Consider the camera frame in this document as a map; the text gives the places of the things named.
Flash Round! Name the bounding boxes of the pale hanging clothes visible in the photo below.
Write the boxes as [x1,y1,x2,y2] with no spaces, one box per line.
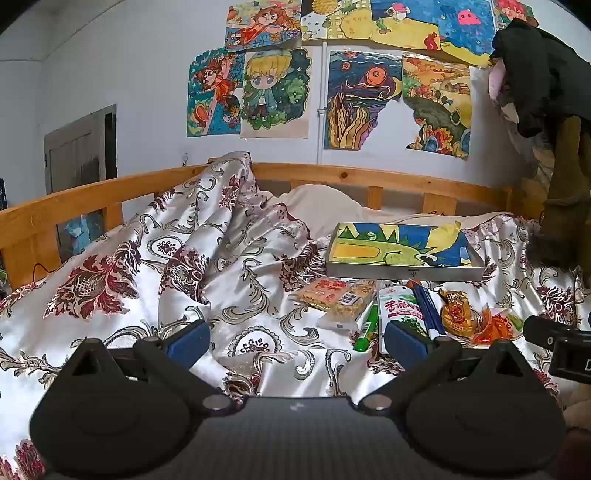
[499,97,557,185]

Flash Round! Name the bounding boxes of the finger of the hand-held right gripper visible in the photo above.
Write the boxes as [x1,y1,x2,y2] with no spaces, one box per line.
[523,315,591,347]

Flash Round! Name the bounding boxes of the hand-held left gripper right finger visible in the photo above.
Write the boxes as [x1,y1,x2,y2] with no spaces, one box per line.
[360,322,529,416]

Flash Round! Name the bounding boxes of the wooden bed frame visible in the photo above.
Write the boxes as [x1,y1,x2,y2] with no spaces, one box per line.
[0,162,546,289]

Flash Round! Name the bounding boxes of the gold foil snack packet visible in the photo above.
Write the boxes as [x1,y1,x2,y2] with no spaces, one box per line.
[438,288,483,337]

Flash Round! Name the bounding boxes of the white wall pipe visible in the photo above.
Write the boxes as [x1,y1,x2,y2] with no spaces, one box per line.
[318,41,327,164]

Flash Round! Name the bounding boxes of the white green vegetable snack packet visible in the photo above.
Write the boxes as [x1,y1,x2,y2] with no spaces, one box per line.
[376,284,428,356]

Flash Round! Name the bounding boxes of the colourful drawing sheet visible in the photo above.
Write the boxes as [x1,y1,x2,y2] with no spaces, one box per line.
[332,222,474,268]

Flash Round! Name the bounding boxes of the pineapple wall poster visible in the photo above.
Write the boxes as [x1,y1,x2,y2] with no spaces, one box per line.
[300,0,375,41]

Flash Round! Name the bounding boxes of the pink cloth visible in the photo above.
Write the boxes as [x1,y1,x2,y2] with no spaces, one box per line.
[488,60,509,100]

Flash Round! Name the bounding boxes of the brown hanging trousers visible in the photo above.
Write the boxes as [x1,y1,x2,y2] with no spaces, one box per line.
[538,115,591,268]

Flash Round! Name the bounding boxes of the black hanging jacket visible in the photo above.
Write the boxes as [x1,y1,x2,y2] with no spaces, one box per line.
[492,18,591,137]

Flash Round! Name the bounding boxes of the cream pillow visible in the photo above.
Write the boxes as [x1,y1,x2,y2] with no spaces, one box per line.
[272,185,509,241]

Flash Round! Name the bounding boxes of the yellow beach wall poster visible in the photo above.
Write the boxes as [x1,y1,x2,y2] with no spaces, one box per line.
[369,0,444,49]

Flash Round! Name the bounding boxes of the clear peanut bar packet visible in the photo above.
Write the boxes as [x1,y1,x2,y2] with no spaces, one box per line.
[318,279,377,332]

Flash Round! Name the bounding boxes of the orange snack packet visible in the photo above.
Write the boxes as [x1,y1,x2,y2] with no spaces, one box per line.
[468,305,525,348]

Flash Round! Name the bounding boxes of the rice cracker packet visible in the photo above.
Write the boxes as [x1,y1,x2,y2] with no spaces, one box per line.
[295,278,358,309]

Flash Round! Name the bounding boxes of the green stick snack packet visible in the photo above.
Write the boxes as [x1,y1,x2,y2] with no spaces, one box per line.
[353,300,382,352]

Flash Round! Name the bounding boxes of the silver metal tray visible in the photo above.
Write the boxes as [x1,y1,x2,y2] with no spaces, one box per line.
[325,223,485,282]

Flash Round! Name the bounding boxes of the floral satin blanket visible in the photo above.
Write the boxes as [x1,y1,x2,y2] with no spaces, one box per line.
[0,152,591,480]

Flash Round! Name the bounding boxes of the torn landscape wall poster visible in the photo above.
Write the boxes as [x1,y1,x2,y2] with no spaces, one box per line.
[402,52,472,160]

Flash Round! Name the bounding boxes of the blue stick snack packet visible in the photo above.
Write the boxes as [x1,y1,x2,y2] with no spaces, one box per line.
[412,281,448,340]

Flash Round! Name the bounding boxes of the swirling night sky wall poster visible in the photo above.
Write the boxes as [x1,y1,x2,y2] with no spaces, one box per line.
[323,50,403,151]

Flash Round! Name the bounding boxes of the grey door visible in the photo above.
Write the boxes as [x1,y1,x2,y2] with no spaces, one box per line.
[44,105,117,195]

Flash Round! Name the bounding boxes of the blond cartoon child wall poster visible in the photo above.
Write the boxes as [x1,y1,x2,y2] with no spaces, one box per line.
[240,46,312,140]

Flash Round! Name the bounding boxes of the red-haired girl wall poster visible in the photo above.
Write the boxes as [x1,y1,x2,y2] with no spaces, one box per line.
[225,2,303,51]

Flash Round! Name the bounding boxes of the red figure wall poster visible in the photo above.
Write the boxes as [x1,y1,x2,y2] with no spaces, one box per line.
[494,0,539,28]

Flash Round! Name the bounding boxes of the pink jellyfish wall poster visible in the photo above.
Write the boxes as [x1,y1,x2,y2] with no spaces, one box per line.
[436,0,497,65]

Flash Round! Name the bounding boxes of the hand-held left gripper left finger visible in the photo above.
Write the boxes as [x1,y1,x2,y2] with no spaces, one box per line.
[67,320,234,416]

